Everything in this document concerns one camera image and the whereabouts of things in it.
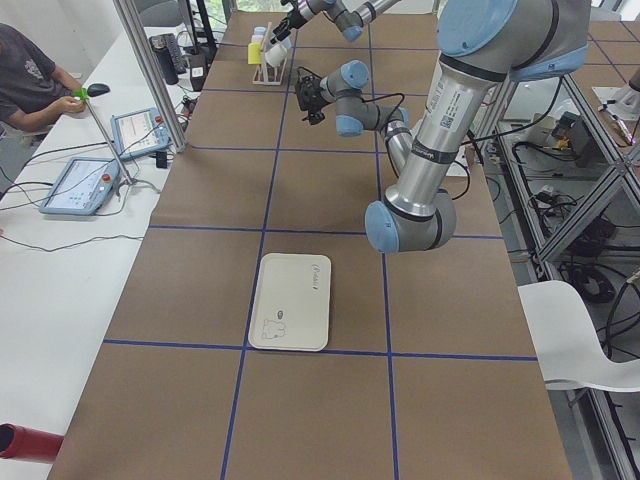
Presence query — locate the yellow plastic cup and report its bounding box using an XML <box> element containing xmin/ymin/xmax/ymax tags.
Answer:
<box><xmin>247</xmin><ymin>42</ymin><xmax>262</xmax><ymax>65</ymax></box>

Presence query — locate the red cylinder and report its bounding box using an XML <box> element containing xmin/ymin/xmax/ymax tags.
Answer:
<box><xmin>1</xmin><ymin>423</ymin><xmax>64</xmax><ymax>464</ymax></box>

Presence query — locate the far teach pendant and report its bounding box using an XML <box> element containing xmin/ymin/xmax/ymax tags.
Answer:
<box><xmin>110</xmin><ymin>108</ymin><xmax>171</xmax><ymax>160</ymax></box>

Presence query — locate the aluminium frame post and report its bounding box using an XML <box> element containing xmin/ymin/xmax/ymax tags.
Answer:
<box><xmin>113</xmin><ymin>0</ymin><xmax>186</xmax><ymax>153</ymax></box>

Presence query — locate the teach pendant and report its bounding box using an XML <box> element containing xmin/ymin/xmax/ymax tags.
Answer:
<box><xmin>110</xmin><ymin>108</ymin><xmax>171</xmax><ymax>160</ymax></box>
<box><xmin>39</xmin><ymin>157</ymin><xmax>120</xmax><ymax>216</ymax></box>

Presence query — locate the reacher grabber stick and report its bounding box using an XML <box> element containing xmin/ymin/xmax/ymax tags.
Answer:
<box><xmin>73</xmin><ymin>87</ymin><xmax>161</xmax><ymax>197</ymax></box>

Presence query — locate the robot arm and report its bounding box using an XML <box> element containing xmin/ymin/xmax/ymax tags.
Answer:
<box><xmin>295</xmin><ymin>1</ymin><xmax>591</xmax><ymax>253</ymax></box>
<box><xmin>270</xmin><ymin>0</ymin><xmax>399</xmax><ymax>44</ymax></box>

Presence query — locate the near teach pendant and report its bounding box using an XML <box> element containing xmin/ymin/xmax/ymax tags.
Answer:
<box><xmin>39</xmin><ymin>157</ymin><xmax>120</xmax><ymax>216</ymax></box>

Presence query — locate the cream plastic tray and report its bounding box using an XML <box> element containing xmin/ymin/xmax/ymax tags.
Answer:
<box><xmin>248</xmin><ymin>253</ymin><xmax>332</xmax><ymax>352</ymax></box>

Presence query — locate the white chair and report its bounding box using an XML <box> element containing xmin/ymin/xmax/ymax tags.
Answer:
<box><xmin>518</xmin><ymin>280</ymin><xmax>639</xmax><ymax>393</ymax></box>

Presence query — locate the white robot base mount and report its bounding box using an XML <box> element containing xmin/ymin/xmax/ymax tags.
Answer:
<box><xmin>399</xmin><ymin>127</ymin><xmax>476</xmax><ymax>178</ymax></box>

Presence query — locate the white wire cup rack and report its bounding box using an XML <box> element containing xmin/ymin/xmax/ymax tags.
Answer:
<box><xmin>251</xmin><ymin>22</ymin><xmax>289</xmax><ymax>86</ymax></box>

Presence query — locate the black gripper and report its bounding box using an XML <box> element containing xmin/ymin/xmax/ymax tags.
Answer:
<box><xmin>270</xmin><ymin>0</ymin><xmax>320</xmax><ymax>46</ymax></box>
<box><xmin>295</xmin><ymin>75</ymin><xmax>325</xmax><ymax>120</ymax></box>

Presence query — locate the seated person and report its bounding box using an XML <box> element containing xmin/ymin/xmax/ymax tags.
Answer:
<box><xmin>1</xmin><ymin>24</ymin><xmax>85</xmax><ymax>132</ymax></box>

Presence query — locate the pale green plastic cup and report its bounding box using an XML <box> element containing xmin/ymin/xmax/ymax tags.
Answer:
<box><xmin>264</xmin><ymin>43</ymin><xmax>289</xmax><ymax>68</ymax></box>

